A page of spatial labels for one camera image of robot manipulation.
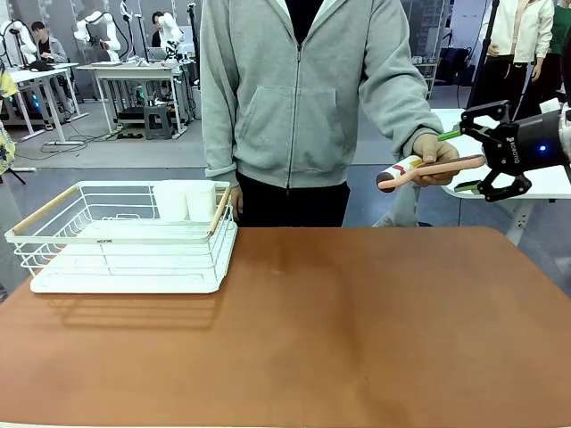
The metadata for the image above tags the white cutlery holder cup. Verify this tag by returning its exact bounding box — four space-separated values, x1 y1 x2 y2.
153 179 189 223
185 181 218 223

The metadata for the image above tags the black tripod pole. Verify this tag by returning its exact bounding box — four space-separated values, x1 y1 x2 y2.
466 0 501 111

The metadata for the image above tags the person's left hand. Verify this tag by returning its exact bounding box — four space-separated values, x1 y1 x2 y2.
411 133 461 187

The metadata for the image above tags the seated person grey jacket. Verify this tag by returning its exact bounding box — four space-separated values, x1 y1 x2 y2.
29 21 69 64

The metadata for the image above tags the person's torso grey hoodie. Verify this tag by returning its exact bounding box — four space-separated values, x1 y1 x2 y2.
200 0 443 228

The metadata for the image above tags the white drip tray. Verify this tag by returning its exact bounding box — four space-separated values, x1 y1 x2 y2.
29 221 239 295

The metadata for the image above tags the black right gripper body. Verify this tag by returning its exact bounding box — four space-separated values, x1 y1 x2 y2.
484 109 571 176

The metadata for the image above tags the pink spoon with brown head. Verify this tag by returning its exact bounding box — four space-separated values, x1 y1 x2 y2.
376 153 485 194

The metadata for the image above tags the yellow patterned cloth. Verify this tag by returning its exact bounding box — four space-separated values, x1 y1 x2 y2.
0 60 20 177

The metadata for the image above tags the seated person black hair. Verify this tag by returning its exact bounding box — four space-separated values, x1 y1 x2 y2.
150 10 167 49

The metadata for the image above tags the person's right hand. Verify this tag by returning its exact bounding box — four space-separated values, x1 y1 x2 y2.
229 185 244 223

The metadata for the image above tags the person's right forearm grey sleeve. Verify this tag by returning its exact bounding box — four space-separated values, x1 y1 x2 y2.
200 44 240 188

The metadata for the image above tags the standing person white jacket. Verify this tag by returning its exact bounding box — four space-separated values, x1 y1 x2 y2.
480 0 555 121

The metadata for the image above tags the white background desk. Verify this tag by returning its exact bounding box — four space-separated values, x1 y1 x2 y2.
76 60 189 136
7 62 89 136

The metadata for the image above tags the standing person green top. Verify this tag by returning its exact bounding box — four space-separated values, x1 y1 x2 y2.
529 0 571 118

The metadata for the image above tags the white side table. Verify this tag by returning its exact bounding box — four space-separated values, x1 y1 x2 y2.
429 107 571 246

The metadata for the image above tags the white wire dish rack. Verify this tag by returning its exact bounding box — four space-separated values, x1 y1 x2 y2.
4 179 238 280

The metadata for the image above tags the person's left forearm grey sleeve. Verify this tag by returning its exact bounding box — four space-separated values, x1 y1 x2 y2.
356 53 443 162

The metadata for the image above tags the grey plastic stool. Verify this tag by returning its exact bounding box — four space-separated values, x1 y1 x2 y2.
143 103 175 141

